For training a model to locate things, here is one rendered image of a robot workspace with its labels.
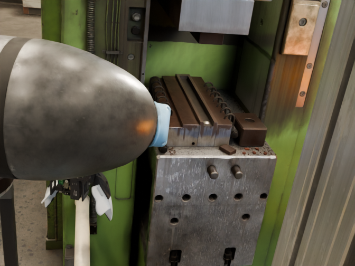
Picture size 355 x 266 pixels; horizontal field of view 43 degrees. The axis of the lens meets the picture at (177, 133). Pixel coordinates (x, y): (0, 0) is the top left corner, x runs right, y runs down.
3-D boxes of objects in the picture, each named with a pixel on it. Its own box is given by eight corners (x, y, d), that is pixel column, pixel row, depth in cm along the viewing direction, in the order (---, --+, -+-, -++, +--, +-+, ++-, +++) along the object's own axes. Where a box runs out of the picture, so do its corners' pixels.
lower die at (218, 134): (228, 146, 141) (232, 122, 137) (165, 146, 136) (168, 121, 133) (198, 95, 177) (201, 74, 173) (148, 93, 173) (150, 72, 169)
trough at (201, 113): (216, 126, 136) (217, 122, 136) (199, 125, 135) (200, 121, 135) (188, 77, 173) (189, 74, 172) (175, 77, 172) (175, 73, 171)
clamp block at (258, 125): (264, 146, 143) (268, 129, 140) (239, 146, 141) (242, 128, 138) (252, 130, 154) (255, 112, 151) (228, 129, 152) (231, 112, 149)
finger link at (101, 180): (96, 205, 97) (74, 172, 94) (99, 200, 98) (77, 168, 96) (113, 197, 95) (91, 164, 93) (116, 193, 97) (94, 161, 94)
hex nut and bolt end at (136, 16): (140, 37, 134) (142, 13, 131) (130, 36, 133) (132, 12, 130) (139, 34, 136) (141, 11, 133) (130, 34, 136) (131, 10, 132)
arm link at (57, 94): (170, 41, 31) (173, 94, 80) (13, 23, 31) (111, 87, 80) (151, 206, 31) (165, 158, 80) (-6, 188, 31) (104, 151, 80)
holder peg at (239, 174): (242, 179, 135) (244, 172, 134) (234, 179, 134) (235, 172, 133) (238, 172, 139) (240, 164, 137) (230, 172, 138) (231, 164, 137)
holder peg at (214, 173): (217, 180, 133) (219, 172, 132) (209, 180, 133) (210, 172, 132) (214, 172, 137) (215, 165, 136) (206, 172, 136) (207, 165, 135)
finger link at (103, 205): (102, 233, 95) (78, 199, 92) (111, 216, 100) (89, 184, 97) (114, 228, 93) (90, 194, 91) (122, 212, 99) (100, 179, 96)
